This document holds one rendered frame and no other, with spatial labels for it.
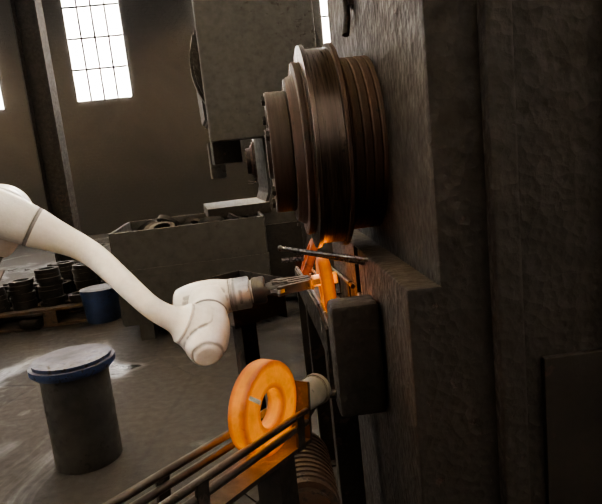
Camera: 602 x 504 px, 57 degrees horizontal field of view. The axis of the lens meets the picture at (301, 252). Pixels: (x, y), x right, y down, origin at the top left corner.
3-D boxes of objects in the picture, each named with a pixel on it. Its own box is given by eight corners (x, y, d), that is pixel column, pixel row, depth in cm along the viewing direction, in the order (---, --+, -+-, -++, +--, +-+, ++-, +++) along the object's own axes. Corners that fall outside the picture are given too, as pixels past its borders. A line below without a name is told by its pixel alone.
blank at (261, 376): (284, 465, 93) (268, 461, 95) (305, 374, 99) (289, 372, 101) (232, 449, 81) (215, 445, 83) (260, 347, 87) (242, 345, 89)
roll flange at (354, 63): (363, 228, 160) (348, 58, 152) (406, 255, 114) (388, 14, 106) (329, 232, 159) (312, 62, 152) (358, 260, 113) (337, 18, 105)
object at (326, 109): (329, 232, 159) (312, 62, 152) (358, 260, 113) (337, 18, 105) (307, 234, 159) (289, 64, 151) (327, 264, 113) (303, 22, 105)
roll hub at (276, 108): (292, 205, 148) (281, 97, 143) (300, 215, 120) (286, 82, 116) (271, 208, 148) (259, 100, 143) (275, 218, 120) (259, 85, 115)
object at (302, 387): (312, 441, 97) (309, 381, 96) (310, 443, 96) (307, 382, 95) (277, 434, 100) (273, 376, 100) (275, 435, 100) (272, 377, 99)
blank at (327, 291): (324, 253, 160) (313, 255, 160) (330, 258, 145) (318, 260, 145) (332, 305, 162) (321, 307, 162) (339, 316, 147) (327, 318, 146)
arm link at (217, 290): (233, 300, 159) (235, 328, 148) (179, 309, 158) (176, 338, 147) (226, 268, 153) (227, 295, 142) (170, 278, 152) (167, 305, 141)
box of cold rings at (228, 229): (267, 294, 465) (255, 200, 451) (277, 321, 383) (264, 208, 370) (141, 311, 452) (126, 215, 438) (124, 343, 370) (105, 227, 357)
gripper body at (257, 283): (253, 300, 157) (286, 295, 157) (253, 308, 148) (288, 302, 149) (249, 275, 155) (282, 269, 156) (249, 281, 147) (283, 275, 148)
